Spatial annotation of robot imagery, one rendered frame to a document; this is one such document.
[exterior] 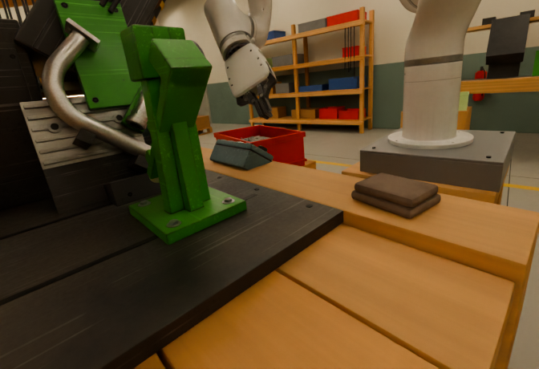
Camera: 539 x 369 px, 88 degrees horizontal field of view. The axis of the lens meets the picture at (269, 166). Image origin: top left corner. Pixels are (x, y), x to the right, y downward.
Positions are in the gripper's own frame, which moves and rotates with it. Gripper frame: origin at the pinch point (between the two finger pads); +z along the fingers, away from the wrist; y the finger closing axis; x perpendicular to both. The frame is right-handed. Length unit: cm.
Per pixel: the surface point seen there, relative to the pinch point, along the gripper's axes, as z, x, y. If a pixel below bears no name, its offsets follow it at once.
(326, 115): -182, -509, 42
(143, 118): -3.6, 16.5, 18.3
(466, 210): 33.6, 8.2, -23.1
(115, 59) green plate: -16.8, 19.4, 18.4
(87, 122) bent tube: -3.0, 24.9, 22.7
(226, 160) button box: 4.8, -2.8, 14.9
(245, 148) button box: 5.1, -1.8, 8.4
